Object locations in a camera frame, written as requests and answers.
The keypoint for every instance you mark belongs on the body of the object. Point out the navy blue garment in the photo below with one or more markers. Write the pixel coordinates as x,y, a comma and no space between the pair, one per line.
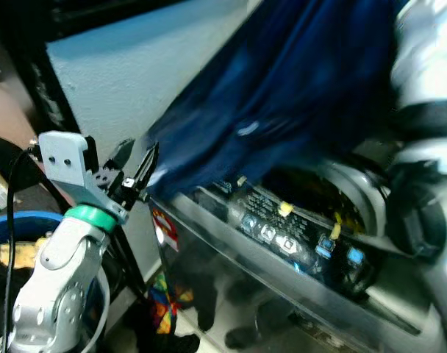
297,81

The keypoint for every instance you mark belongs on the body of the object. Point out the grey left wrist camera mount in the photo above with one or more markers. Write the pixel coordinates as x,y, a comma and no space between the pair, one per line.
65,163

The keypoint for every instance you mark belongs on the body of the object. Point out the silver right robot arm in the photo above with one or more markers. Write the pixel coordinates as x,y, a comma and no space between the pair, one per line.
429,59

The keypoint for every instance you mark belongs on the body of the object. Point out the blue round laundry basket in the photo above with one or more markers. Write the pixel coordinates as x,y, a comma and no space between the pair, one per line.
32,219

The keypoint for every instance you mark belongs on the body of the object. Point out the red white washer sticker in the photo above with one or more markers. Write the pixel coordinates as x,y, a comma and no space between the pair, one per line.
165,229

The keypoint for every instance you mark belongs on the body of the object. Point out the multicoloured patterned cloth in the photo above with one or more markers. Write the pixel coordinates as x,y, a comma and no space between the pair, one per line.
165,301

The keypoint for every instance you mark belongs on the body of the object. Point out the yellow tape piece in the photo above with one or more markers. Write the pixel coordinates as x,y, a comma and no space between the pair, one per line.
285,209
336,231

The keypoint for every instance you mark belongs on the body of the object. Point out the dark clothes in basket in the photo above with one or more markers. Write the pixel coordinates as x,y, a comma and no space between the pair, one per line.
3,294

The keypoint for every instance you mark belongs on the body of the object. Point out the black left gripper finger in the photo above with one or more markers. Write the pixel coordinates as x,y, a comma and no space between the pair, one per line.
145,173
120,156

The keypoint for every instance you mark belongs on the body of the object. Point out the grey top-loading washing machine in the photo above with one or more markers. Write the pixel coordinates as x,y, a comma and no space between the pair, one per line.
282,294

